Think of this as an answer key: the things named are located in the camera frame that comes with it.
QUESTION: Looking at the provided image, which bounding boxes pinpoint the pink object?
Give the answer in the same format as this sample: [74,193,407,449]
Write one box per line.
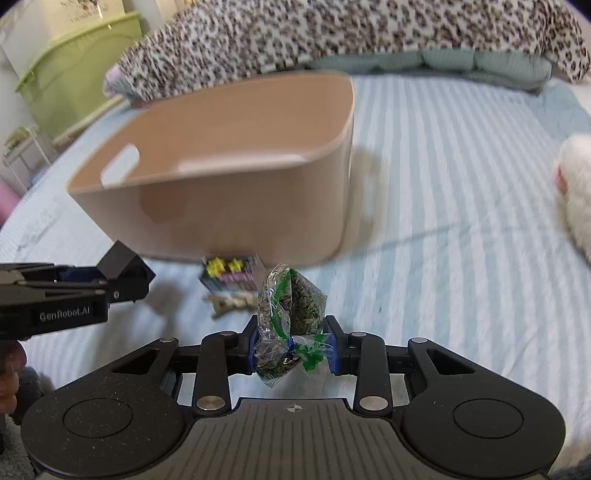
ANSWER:
[0,178,22,223]

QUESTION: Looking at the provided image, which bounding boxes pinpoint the small white rack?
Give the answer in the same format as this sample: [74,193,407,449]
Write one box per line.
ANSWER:
[2,124,55,195]

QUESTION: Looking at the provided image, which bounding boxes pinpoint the person's left hand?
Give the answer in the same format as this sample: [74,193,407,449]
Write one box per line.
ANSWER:
[0,342,28,415]

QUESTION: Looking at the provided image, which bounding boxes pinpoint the small colorful printed box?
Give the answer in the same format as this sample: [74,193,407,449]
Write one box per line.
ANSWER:
[199,253,267,295]

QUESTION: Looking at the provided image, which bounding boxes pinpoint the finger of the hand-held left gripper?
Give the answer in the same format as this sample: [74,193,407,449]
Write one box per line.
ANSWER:
[58,240,157,304]

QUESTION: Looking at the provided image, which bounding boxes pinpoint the green plastic storage bin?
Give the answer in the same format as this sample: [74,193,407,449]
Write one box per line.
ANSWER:
[14,11,145,140]

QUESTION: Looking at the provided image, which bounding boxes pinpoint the leopard print blanket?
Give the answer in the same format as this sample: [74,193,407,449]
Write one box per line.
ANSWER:
[104,0,591,110]

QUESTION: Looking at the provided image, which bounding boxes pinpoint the clear bag of dried herbs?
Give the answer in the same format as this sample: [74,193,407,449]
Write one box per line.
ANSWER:
[253,263,335,389]

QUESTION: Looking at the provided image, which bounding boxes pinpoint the beige plastic basket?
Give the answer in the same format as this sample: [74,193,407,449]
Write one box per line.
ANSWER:
[67,71,357,268]

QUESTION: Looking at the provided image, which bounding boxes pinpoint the person's left forearm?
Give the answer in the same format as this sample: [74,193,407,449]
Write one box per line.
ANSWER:
[0,367,57,480]

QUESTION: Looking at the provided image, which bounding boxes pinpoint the teal quilted cushion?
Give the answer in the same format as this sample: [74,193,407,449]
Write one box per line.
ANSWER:
[308,48,553,96]

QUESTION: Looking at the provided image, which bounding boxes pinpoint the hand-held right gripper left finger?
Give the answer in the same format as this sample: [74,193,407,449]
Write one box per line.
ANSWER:
[111,316,258,416]

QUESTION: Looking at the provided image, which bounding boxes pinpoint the blue striped bed sheet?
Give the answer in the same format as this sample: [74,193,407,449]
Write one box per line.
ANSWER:
[0,74,591,480]

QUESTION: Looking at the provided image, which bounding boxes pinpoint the white plush toy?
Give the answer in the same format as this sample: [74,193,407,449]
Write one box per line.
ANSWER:
[553,134,591,267]

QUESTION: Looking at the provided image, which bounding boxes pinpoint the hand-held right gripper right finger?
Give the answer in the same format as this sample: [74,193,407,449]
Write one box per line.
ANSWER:
[324,316,476,411]

